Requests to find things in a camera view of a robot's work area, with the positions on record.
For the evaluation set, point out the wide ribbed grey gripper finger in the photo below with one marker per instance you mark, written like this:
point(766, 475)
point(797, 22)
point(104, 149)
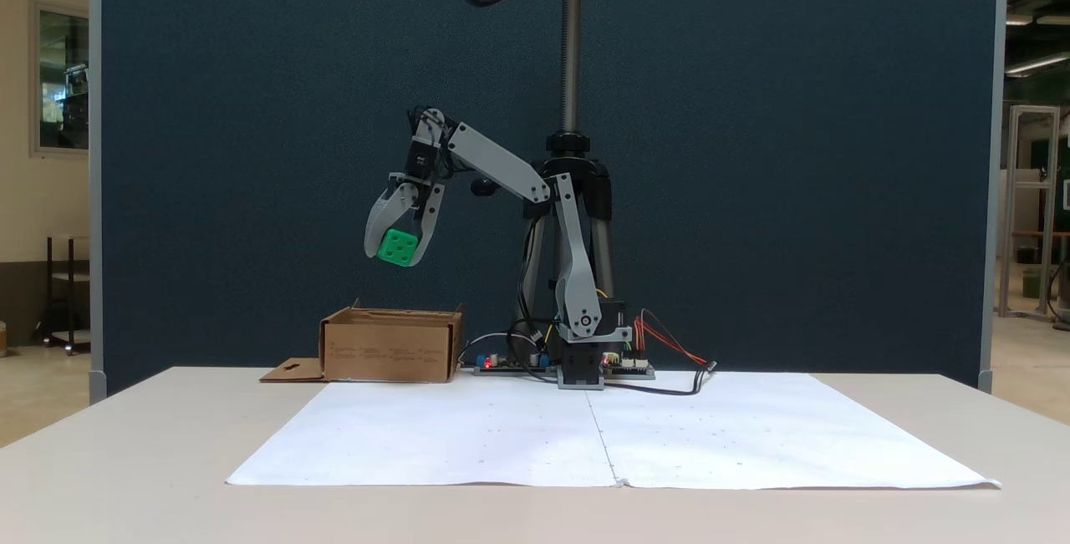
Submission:
point(386, 210)

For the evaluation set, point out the slim grey gripper finger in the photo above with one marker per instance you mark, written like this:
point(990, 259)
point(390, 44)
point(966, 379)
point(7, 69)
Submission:
point(431, 214)

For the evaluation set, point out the green dice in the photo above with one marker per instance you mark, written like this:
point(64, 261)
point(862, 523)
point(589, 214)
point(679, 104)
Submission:
point(398, 247)

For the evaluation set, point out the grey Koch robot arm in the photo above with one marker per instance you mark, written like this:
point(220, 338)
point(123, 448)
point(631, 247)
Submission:
point(577, 277)

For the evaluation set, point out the green bin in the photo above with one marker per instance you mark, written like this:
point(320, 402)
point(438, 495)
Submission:
point(1033, 283)

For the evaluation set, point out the brown cardboard box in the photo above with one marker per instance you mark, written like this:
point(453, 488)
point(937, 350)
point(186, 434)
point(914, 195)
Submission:
point(389, 352)

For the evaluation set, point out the dark blue partition panel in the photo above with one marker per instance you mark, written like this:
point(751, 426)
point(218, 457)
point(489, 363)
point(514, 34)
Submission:
point(251, 151)

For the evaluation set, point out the blue circuit board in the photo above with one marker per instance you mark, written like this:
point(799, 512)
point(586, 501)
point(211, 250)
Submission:
point(501, 364)

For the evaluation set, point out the black tripod with metal pole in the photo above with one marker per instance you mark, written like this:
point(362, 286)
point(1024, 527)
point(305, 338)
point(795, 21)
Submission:
point(572, 43)

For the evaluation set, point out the white paper sheet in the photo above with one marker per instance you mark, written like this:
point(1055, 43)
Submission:
point(460, 444)

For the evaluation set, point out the black shelf cart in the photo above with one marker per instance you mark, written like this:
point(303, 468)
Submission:
point(68, 343)

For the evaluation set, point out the wooden table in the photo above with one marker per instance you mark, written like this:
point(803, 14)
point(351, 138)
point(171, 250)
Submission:
point(1036, 235)

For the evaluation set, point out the ceiling light strip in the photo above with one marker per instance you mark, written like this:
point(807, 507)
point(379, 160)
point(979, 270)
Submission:
point(1036, 64)
point(1020, 19)

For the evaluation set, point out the framed wall window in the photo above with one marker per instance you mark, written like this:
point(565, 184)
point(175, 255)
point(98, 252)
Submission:
point(63, 76)

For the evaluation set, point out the aluminium profile frame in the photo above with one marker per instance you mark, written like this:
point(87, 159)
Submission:
point(1014, 193)

